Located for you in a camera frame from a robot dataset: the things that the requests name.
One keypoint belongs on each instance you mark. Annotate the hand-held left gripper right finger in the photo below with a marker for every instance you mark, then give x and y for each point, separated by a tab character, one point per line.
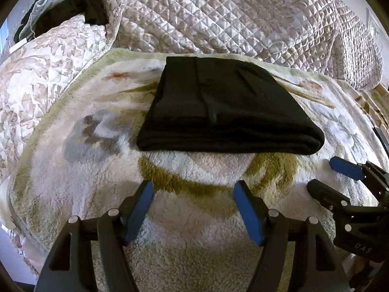
247	213

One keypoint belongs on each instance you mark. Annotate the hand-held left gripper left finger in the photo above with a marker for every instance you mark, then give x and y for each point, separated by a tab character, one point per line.
138	213

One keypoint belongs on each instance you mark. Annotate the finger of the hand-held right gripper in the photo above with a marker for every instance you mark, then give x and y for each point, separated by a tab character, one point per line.
346	167
325	191

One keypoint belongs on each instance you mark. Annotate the black pants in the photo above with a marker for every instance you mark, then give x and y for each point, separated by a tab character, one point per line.
218	106

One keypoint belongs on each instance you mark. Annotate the cream floral fleece blanket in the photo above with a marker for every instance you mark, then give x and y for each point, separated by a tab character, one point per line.
91	173

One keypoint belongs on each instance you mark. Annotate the floral quilted pillow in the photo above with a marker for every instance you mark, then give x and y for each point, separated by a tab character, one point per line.
36	76

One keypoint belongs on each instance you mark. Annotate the quilted satin bedspread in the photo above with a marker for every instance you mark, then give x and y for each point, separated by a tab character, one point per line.
228	15

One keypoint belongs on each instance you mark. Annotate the black garment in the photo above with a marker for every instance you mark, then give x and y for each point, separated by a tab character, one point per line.
91	9

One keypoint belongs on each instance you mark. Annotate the grey-green sheer cloth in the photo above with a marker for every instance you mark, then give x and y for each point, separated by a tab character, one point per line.
42	9

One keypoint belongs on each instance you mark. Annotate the wooden bed frame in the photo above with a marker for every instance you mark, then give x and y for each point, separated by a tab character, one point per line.
383	90

